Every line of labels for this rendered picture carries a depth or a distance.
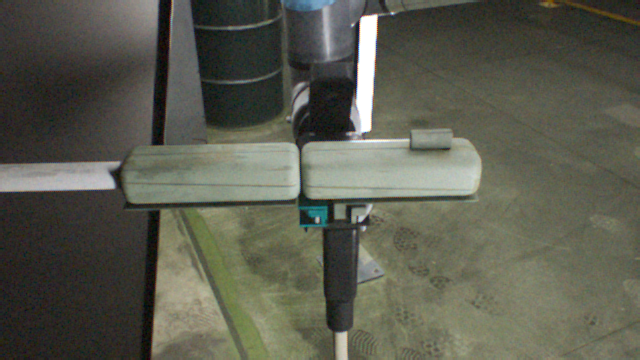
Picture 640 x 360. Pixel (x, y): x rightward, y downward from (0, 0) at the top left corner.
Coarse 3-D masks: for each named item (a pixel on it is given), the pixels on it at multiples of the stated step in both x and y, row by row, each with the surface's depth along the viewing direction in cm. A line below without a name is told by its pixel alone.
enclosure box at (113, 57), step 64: (0, 0) 49; (64, 0) 51; (128, 0) 53; (0, 64) 51; (64, 64) 53; (128, 64) 56; (0, 128) 54; (64, 128) 56; (128, 128) 59; (0, 192) 57; (64, 192) 60; (0, 256) 60; (64, 256) 63; (128, 256) 67; (0, 320) 64; (64, 320) 68; (128, 320) 72
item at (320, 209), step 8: (304, 200) 48; (312, 200) 48; (320, 200) 48; (304, 208) 47; (312, 208) 47; (320, 208) 47; (304, 216) 49; (312, 216) 47; (320, 216) 47; (304, 224) 48; (312, 224) 48; (320, 224) 48
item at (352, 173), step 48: (240, 144) 48; (288, 144) 48; (336, 144) 47; (384, 144) 47; (432, 144) 46; (144, 192) 46; (192, 192) 46; (240, 192) 46; (288, 192) 46; (336, 192) 46; (384, 192) 46; (432, 192) 46; (336, 240) 50; (336, 288) 53
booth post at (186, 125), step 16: (176, 0) 209; (176, 16) 212; (176, 32) 215; (192, 32) 218; (176, 48) 218; (192, 48) 221; (176, 64) 221; (192, 64) 224; (176, 80) 225; (192, 80) 228; (176, 96) 228; (192, 96) 231; (176, 112) 232; (192, 112) 235; (176, 128) 235; (192, 128) 238; (176, 144) 239; (192, 144) 242
